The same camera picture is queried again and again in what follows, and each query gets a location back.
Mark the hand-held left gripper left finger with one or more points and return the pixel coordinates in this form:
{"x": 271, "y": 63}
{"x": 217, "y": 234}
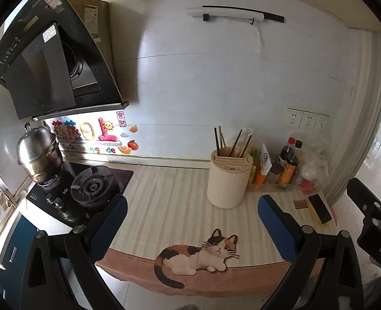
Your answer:
{"x": 108, "y": 226}

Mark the small brown card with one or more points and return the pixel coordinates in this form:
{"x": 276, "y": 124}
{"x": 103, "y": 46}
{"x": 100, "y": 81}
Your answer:
{"x": 300, "y": 203}

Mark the group of mixed chopsticks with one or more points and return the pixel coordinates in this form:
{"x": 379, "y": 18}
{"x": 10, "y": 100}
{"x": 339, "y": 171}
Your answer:
{"x": 217, "y": 142}

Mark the black range hood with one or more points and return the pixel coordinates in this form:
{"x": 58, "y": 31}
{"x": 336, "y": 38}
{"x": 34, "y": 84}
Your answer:
{"x": 42, "y": 64}

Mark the red cap bottle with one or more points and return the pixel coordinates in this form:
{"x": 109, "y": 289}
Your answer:
{"x": 286, "y": 150}

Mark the clear crumpled plastic bag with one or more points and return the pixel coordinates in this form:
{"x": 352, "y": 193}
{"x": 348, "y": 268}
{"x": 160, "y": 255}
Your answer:
{"x": 314, "y": 164}

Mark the steel range hood chimney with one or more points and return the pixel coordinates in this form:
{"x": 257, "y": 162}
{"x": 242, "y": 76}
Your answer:
{"x": 93, "y": 22}

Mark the colourful wall stickers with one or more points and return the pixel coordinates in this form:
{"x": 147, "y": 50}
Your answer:
{"x": 90, "y": 135}

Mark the striped cat print tablecloth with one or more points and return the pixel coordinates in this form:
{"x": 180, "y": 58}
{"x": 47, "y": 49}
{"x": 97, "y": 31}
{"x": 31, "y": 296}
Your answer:
{"x": 171, "y": 206}

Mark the black cap bottle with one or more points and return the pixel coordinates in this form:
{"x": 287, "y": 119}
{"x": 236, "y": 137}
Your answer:
{"x": 298, "y": 147}

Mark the white wall socket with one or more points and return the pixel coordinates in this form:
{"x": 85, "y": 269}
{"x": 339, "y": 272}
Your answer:
{"x": 308, "y": 120}
{"x": 294, "y": 118}
{"x": 322, "y": 122}

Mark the stainless steel pot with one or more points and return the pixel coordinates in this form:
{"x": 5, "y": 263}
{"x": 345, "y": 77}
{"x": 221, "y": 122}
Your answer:
{"x": 39, "y": 155}

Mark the blue cabinet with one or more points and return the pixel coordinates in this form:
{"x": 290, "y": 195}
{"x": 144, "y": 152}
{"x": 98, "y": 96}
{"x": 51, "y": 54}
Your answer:
{"x": 13, "y": 248}

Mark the dark sauce bottle orange label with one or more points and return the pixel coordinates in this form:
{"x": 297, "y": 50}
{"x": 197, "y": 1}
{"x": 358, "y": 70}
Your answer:
{"x": 287, "y": 171}

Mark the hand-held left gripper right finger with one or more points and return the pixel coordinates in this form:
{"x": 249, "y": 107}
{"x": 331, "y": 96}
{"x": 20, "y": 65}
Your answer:
{"x": 277, "y": 229}

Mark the beige ribbed chopstick holder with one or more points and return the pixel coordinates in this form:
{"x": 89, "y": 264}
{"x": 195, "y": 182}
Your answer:
{"x": 227, "y": 184}

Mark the black gas stove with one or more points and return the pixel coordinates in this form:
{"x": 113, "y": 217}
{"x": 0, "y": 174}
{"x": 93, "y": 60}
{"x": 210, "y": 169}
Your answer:
{"x": 93, "y": 187}

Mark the red packet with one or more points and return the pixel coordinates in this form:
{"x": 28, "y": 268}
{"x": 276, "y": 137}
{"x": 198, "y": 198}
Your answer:
{"x": 309, "y": 185}

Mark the white and orange packet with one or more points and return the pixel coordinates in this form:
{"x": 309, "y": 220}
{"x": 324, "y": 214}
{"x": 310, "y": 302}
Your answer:
{"x": 264, "y": 161}

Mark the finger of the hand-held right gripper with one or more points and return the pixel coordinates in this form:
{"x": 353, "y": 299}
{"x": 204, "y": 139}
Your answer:
{"x": 360, "y": 193}

